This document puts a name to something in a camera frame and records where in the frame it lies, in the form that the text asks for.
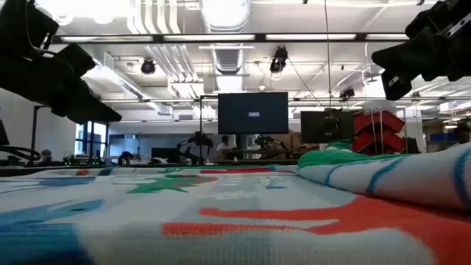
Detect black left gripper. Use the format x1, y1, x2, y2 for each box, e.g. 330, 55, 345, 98
0, 43, 123, 125

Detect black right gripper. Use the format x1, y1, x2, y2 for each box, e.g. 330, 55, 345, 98
371, 14, 471, 101

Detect dinosaur print towel green backing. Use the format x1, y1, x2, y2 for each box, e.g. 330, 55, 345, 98
0, 141, 471, 265

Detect red storage bin rack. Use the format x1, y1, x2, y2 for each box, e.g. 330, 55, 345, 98
352, 109, 406, 155

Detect black metal stand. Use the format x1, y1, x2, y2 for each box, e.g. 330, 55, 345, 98
31, 105, 51, 152

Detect blue storage bins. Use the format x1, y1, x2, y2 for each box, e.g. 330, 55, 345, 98
429, 132, 461, 143

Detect low black screen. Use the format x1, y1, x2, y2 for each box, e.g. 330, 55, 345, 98
151, 146, 181, 161

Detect black tilted screen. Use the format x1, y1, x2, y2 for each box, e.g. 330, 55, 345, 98
0, 119, 10, 146

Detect small black monitor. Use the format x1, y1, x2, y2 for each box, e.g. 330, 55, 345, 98
300, 110, 355, 144

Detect large dark monitor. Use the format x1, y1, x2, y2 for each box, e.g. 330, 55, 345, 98
217, 91, 289, 135

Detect background black desk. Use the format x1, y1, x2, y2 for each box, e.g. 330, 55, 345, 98
220, 147, 301, 160

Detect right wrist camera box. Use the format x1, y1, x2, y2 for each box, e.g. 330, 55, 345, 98
404, 1, 457, 38

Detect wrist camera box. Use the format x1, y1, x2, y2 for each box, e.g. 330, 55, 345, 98
404, 1, 457, 38
0, 0, 60, 58

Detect thin hanging black cable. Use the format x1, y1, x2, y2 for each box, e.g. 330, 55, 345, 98
323, 0, 333, 111

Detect thick black cable loop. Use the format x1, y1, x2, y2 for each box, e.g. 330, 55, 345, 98
0, 144, 42, 161

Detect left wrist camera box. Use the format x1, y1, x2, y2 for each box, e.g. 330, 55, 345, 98
0, 0, 60, 58

